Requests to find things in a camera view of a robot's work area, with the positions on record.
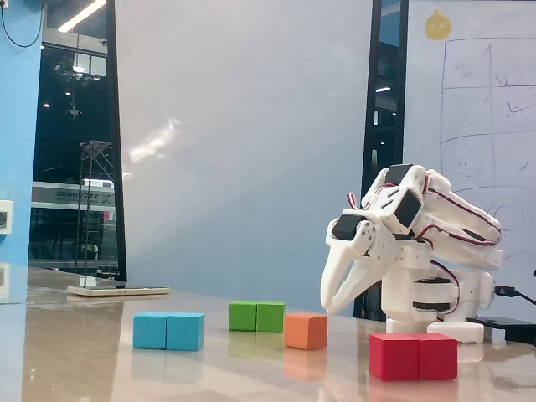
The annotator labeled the white wall socket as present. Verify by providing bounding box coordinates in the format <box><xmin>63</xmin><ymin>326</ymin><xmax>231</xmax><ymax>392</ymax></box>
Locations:
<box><xmin>0</xmin><ymin>199</ymin><xmax>14</xmax><ymax>235</ymax></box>

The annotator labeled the red wooden block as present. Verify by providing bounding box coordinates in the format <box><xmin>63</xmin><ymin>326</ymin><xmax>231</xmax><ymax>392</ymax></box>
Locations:
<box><xmin>368</xmin><ymin>332</ymin><xmax>459</xmax><ymax>382</ymax></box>

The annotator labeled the ceiling light strip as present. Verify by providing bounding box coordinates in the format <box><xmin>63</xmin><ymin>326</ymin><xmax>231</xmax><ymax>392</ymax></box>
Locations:
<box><xmin>57</xmin><ymin>0</ymin><xmax>108</xmax><ymax>34</ymax></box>

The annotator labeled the grey sign with lettering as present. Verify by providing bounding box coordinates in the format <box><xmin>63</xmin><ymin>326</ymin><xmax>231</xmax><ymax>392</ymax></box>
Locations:
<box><xmin>31</xmin><ymin>186</ymin><xmax>116</xmax><ymax>207</ymax></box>

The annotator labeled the flat black box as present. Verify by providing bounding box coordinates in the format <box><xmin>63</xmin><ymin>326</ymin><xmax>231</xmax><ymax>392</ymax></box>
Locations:
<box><xmin>466</xmin><ymin>317</ymin><xmax>536</xmax><ymax>343</ymax></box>

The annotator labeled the yellow round face sticker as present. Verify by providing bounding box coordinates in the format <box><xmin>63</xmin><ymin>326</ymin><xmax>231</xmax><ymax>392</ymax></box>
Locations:
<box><xmin>424</xmin><ymin>8</ymin><xmax>452</xmax><ymax>41</ymax></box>

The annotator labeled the black plug with cable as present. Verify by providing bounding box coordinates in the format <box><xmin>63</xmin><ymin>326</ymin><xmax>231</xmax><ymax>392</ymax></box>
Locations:
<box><xmin>493</xmin><ymin>285</ymin><xmax>536</xmax><ymax>306</ymax></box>

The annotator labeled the thin black hanging cable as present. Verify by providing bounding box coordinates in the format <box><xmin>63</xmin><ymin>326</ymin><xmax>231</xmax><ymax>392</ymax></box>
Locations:
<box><xmin>0</xmin><ymin>0</ymin><xmax>45</xmax><ymax>49</ymax></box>

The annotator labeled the black window frame post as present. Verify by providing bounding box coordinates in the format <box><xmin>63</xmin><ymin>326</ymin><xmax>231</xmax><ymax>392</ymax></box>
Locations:
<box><xmin>106</xmin><ymin>0</ymin><xmax>128</xmax><ymax>282</ymax></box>
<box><xmin>353</xmin><ymin>0</ymin><xmax>410</xmax><ymax>322</ymax></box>

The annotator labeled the small orange wooden cube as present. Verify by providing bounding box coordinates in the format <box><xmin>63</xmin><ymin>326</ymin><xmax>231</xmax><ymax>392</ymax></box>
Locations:
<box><xmin>283</xmin><ymin>312</ymin><xmax>329</xmax><ymax>351</ymax></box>

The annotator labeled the blue wooden block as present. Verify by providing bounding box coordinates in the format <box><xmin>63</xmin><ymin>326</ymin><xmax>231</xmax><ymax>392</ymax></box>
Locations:
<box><xmin>132</xmin><ymin>312</ymin><xmax>205</xmax><ymax>352</ymax></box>

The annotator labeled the flat wooden base plate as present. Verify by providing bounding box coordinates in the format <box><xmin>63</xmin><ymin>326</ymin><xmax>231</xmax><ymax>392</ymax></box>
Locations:
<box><xmin>66</xmin><ymin>285</ymin><xmax>171</xmax><ymax>298</ymax></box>

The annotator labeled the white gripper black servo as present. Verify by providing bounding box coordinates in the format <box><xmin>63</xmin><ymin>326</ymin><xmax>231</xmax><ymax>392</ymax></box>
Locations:
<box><xmin>320</xmin><ymin>208</ymin><xmax>398</xmax><ymax>315</ymax></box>

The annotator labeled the large white board panel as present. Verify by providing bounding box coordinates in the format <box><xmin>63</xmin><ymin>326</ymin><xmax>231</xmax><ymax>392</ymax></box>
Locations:
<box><xmin>113</xmin><ymin>0</ymin><xmax>374</xmax><ymax>316</ymax></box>

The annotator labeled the whiteboard with marker drawings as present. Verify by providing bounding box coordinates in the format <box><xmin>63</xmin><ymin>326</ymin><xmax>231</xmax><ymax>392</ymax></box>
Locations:
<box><xmin>402</xmin><ymin>0</ymin><xmax>536</xmax><ymax>294</ymax></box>

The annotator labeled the green wooden block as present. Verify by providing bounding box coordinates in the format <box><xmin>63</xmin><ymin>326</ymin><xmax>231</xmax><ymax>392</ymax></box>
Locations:
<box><xmin>228</xmin><ymin>301</ymin><xmax>286</xmax><ymax>334</ymax></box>

